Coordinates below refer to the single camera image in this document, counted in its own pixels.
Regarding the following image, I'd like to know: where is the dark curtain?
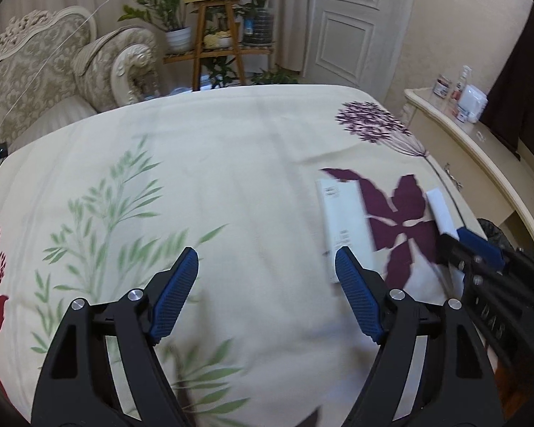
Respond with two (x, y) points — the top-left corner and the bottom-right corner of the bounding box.
(478, 2), (534, 162)

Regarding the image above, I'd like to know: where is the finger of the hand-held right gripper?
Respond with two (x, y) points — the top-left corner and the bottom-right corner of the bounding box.
(455, 227), (510, 274)
(437, 232), (483, 282)

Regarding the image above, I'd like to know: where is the white panelled door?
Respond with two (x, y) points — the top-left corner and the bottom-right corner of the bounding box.
(302, 0), (422, 86)

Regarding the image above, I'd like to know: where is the clear spray bottle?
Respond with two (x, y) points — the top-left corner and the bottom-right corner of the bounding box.
(450, 65), (471, 104)

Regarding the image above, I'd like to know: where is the thin white cord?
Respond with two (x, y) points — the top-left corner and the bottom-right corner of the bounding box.
(0, 0), (170, 145)

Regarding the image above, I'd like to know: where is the ornate cream sofa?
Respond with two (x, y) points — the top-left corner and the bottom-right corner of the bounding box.
(0, 6), (162, 179)

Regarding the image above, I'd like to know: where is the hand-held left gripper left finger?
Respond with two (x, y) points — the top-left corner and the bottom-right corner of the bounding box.
(31, 247), (200, 427)

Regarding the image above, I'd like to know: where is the wooden plant stand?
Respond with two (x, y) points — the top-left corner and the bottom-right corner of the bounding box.
(162, 0), (277, 93)

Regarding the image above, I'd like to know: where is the long white and teal box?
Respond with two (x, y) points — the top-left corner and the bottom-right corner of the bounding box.
(426, 189), (467, 286)

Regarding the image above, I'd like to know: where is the white tissue container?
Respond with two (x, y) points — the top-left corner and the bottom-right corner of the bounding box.
(456, 84), (490, 124)

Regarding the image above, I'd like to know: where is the small bowl with yellow plant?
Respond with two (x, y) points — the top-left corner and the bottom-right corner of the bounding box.
(203, 30), (233, 51)

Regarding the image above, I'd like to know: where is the green plant in white pot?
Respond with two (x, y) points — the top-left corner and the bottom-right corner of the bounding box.
(117, 0), (193, 55)

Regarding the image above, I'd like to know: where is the floral printed tablecloth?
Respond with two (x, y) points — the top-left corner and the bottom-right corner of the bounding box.
(0, 84), (491, 427)

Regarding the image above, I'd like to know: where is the black lined trash bin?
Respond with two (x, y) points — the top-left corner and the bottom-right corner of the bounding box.
(475, 218), (515, 252)

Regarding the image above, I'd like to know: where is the cream side cabinet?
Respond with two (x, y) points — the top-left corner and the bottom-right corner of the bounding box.
(402, 86), (534, 264)

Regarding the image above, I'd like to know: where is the green plant in dark pot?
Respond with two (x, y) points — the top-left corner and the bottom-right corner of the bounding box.
(237, 0), (302, 48)

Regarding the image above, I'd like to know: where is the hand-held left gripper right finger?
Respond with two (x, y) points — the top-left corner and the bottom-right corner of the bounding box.
(335, 246), (504, 427)

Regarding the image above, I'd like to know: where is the small labelled jar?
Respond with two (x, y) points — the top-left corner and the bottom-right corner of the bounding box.
(432, 75), (452, 99)

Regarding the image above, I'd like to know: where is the low green floor plant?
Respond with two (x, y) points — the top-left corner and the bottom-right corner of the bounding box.
(200, 53), (300, 89)

